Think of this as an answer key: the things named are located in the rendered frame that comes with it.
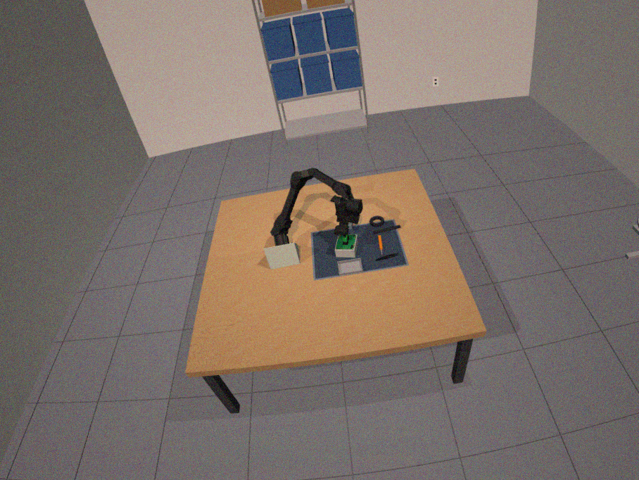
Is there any dark blue mat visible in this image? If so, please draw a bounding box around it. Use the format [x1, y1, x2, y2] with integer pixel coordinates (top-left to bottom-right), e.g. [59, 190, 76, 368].
[311, 219, 409, 281]

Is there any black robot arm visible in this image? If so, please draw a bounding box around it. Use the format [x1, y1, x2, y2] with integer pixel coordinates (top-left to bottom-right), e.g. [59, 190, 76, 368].
[270, 168, 363, 246]

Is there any green circuit board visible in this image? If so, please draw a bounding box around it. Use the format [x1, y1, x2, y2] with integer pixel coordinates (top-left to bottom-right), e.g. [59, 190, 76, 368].
[336, 234, 356, 249]

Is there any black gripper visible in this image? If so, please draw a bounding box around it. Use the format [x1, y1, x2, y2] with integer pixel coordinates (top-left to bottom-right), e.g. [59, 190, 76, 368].
[334, 210, 349, 236]

